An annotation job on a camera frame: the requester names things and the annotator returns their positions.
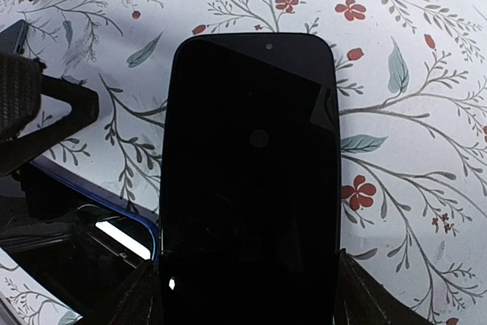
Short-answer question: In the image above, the floral patterned table mat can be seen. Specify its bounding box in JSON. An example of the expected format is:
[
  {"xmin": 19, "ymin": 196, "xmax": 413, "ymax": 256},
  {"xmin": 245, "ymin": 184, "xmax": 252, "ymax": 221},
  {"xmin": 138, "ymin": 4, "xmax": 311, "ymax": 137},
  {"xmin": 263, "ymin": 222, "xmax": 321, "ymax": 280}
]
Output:
[{"xmin": 1, "ymin": 0, "xmax": 486, "ymax": 324}]

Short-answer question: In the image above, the black phone teal edge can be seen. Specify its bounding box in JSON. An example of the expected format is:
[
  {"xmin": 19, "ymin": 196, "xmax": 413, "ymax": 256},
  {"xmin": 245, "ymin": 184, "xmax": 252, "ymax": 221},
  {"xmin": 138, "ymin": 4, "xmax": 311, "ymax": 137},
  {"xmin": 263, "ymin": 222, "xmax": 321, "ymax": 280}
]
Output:
[{"xmin": 0, "ymin": 20, "xmax": 28, "ymax": 55}]

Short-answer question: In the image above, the black phone blue edge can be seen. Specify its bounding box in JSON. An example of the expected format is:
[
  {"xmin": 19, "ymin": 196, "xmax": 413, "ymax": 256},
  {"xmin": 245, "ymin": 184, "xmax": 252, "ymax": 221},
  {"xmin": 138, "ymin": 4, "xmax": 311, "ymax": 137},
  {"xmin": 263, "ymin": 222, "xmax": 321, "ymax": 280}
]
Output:
[{"xmin": 1, "ymin": 164, "xmax": 157, "ymax": 324}]

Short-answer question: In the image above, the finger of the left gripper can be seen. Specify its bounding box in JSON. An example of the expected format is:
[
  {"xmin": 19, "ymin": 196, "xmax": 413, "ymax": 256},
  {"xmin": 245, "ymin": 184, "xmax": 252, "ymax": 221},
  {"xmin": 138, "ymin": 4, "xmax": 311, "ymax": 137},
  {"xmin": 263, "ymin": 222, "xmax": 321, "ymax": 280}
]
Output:
[
  {"xmin": 1, "ymin": 53, "xmax": 46, "ymax": 145},
  {"xmin": 1, "ymin": 75, "xmax": 99, "ymax": 177}
]

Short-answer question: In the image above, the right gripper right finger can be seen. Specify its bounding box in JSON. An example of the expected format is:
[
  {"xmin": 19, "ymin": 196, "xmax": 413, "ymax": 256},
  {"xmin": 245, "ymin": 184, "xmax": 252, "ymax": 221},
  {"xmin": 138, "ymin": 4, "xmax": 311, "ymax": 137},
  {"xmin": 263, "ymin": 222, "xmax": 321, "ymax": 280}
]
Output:
[{"xmin": 333, "ymin": 249, "xmax": 431, "ymax": 325}]

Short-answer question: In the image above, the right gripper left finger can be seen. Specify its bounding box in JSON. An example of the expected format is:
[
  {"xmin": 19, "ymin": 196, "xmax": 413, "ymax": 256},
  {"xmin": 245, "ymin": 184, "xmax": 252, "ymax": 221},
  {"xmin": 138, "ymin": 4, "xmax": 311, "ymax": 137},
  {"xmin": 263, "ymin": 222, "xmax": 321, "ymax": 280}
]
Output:
[{"xmin": 102, "ymin": 260, "xmax": 162, "ymax": 324}]

